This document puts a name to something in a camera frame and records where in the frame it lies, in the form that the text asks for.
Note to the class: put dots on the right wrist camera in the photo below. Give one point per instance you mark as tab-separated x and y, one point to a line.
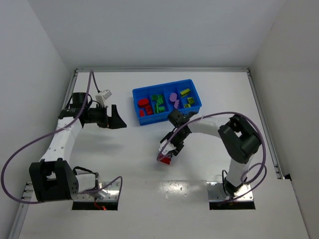
166	147

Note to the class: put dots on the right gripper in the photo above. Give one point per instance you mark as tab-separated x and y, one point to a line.
175	146

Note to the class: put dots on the lime long lego brick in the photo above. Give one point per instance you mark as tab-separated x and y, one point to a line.
185	92

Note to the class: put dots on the blue divided plastic bin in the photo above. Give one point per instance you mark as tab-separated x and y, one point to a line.
164	91

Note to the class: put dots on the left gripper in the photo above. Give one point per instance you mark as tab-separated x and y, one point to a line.
107	117

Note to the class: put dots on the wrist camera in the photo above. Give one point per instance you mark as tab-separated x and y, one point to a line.
102	97
166	147

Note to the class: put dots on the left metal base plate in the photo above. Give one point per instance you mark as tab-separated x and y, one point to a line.
108	195

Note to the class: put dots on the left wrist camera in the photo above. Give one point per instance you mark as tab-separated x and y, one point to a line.
102	97

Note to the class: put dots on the metal base plate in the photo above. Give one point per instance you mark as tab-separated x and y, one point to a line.
108	195
216	193

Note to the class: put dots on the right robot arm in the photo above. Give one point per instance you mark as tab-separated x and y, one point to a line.
239	135

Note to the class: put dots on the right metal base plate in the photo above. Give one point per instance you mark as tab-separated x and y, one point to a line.
216	193

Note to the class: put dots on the green lego plate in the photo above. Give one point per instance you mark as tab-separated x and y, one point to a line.
159	108

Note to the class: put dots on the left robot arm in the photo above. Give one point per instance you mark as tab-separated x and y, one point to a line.
52	177

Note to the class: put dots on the green red lego stack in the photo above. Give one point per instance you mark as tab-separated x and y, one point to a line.
165	159

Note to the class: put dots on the round red lego brick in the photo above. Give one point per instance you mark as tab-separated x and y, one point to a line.
142	103

